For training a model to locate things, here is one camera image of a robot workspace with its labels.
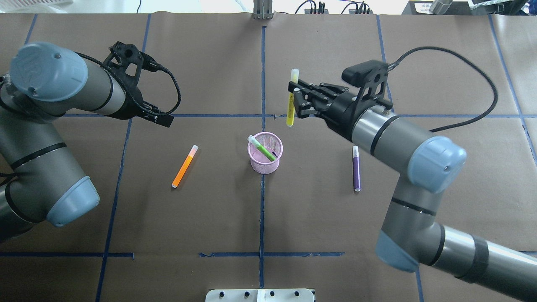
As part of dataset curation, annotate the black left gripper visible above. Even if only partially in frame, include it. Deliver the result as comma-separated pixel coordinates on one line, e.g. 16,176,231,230
113,87,174,128

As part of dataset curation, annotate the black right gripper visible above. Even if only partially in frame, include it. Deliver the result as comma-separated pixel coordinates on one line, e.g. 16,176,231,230
288,81,368,141

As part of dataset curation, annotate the yellow highlighter pen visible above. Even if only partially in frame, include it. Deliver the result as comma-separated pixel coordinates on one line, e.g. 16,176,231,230
286,68,300,128

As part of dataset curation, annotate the orange highlighter pen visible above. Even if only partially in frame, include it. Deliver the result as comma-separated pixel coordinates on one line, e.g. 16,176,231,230
171,145,199,189

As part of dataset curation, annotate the green highlighter pen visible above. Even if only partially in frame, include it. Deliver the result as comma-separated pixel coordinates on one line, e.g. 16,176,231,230
248,135,277,162

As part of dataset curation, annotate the purple highlighter pen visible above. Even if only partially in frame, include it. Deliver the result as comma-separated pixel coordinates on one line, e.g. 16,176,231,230
352,146,361,193

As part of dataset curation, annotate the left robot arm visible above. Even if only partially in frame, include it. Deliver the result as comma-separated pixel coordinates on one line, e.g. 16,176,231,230
0,42,182,242

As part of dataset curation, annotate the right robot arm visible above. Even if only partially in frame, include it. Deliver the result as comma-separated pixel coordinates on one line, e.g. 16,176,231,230
288,80,537,302

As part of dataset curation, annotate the pink mesh pen holder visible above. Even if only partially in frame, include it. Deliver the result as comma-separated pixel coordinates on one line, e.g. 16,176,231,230
247,132,284,174

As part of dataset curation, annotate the white mounting pole with base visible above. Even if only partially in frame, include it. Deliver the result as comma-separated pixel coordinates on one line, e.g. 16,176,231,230
205,288,316,302

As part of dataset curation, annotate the black left camera cable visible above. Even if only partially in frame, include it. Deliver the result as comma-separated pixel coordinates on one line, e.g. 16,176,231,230
76,52,182,117

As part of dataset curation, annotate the black camera cable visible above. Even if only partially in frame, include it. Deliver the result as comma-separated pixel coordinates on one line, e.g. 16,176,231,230
76,52,182,117
386,46,499,134

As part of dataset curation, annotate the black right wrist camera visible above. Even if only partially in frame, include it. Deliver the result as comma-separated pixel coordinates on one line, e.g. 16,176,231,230
341,60,394,114

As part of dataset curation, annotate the black right camera cable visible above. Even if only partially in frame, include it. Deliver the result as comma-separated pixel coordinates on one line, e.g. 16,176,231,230
386,46,499,134

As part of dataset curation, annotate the aluminium frame post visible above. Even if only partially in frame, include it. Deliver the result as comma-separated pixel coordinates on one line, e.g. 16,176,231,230
253,0,274,20

